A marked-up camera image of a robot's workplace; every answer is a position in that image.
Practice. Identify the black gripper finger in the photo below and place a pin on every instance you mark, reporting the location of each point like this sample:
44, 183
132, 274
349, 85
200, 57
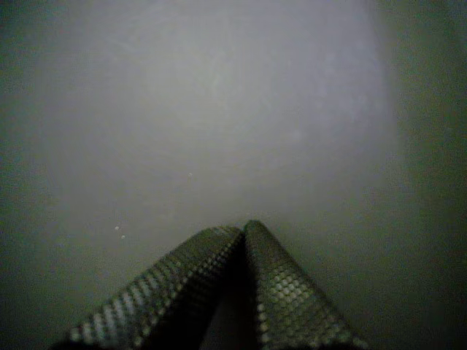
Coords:
157, 291
288, 291

